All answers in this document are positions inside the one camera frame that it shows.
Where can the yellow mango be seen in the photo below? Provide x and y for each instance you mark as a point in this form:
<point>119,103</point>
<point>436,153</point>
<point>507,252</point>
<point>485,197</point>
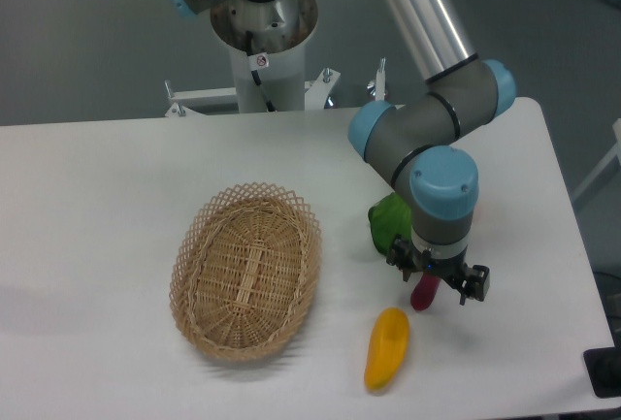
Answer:
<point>388,346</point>

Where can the green leafy vegetable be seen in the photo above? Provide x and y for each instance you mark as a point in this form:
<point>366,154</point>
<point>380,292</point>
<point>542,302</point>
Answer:
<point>388,218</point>

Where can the black device at table edge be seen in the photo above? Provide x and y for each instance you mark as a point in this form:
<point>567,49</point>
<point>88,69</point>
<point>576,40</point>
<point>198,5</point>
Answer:
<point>603,366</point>

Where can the purple sweet potato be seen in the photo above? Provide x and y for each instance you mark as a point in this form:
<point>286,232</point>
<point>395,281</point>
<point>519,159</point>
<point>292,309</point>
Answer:
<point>424,292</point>

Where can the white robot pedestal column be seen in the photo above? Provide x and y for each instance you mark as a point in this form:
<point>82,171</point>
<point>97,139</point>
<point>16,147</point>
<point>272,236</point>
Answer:
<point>267,41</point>

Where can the white frame at right edge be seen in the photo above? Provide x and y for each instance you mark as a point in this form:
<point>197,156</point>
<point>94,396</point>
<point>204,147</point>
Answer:
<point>601,175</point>

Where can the white metal base frame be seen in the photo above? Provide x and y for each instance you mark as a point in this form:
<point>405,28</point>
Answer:
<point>318,95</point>

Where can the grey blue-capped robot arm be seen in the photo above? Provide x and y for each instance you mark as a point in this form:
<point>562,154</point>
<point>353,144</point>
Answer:
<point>410,147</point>

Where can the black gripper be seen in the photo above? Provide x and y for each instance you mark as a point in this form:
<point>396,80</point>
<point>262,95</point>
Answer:
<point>444,261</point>

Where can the woven wicker basket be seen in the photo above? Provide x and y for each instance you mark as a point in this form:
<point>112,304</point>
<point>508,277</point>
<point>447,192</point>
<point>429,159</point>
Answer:
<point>246,272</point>

